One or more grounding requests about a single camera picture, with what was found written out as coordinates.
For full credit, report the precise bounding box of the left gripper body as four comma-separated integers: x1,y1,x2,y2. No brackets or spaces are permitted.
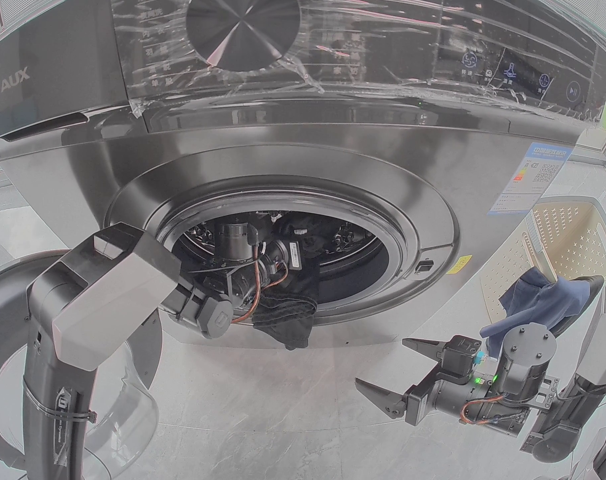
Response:
264,238,307,276

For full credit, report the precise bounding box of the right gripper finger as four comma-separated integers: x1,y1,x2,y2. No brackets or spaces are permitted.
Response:
354,377,406,422
401,336,443,367

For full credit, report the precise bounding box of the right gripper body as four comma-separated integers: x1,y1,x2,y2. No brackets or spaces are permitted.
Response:
404,359,505,427

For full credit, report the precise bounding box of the black garment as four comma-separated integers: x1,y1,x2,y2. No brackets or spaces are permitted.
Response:
252,216,335,352

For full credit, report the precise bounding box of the grey washing machine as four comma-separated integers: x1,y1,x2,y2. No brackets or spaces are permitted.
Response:
0,0,606,350

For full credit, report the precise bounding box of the cream laundry basket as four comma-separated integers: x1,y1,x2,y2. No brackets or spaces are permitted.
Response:
479,195,606,365

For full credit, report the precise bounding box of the washing machine door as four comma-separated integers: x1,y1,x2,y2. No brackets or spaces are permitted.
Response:
0,249,162,480

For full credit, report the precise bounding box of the blue garment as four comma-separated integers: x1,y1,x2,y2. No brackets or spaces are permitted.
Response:
482,267,592,358

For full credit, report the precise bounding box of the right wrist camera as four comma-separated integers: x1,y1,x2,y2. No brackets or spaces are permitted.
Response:
440,335,485,385

